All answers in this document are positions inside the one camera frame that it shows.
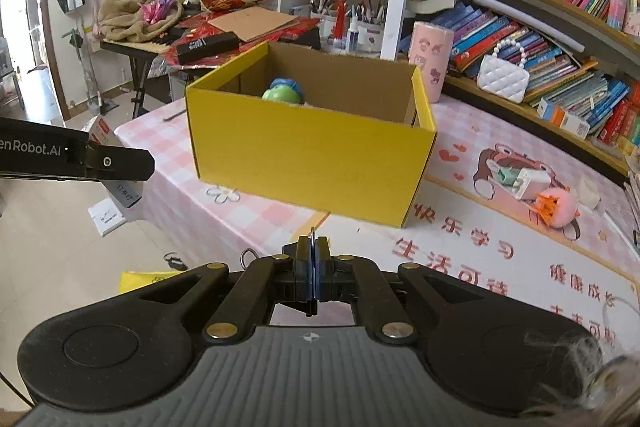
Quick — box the green blue toy figure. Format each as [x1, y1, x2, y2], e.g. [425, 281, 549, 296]
[262, 78, 305, 105]

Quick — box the beige plush blanket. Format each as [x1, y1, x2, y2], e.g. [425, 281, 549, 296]
[98, 0, 183, 43]

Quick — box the black rectangular box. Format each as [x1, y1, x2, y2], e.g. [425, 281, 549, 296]
[177, 32, 240, 65]

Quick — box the yellow cardboard box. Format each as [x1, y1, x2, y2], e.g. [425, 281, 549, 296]
[186, 42, 437, 227]

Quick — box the pink cartoon table mat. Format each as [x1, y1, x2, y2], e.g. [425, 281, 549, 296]
[116, 98, 639, 352]

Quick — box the green small device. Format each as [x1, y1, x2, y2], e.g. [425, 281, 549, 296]
[487, 159, 521, 186]

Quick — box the brown cardboard sheet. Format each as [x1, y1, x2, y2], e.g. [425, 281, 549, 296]
[209, 6, 297, 42]

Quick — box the white charger adapter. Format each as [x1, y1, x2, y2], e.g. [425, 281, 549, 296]
[512, 168, 551, 200]

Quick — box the pink plush chick toy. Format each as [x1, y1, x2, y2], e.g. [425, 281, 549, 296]
[534, 187, 579, 229]

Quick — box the white glue bottle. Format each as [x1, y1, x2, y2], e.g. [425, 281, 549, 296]
[345, 15, 359, 54]

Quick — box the white pen holder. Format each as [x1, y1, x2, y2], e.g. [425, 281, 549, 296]
[310, 12, 384, 55]

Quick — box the pink cylindrical container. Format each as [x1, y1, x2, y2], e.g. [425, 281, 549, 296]
[409, 22, 454, 103]

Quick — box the white quilted pearl handbag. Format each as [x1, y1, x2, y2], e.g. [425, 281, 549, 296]
[476, 38, 530, 104]

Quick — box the white cube eraser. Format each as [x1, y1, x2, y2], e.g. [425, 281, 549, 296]
[576, 176, 601, 210]

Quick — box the white nail file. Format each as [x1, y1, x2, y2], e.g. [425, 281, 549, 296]
[603, 210, 639, 255]

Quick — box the blue orange white box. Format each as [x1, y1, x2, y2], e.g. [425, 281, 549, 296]
[537, 98, 590, 140]

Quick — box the wooden bookshelf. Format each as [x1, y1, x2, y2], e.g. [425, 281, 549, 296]
[382, 0, 639, 184]

